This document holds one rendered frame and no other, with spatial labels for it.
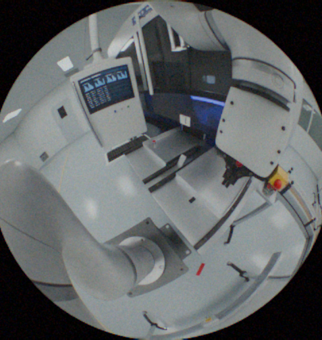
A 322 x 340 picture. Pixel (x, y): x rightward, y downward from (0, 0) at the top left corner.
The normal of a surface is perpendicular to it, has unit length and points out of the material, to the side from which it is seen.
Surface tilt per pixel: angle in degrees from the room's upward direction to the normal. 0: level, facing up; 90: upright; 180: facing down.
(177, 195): 0
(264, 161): 92
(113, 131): 90
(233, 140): 93
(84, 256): 46
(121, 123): 90
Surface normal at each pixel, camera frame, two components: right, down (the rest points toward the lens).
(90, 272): 0.39, -0.42
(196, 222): -0.13, -0.65
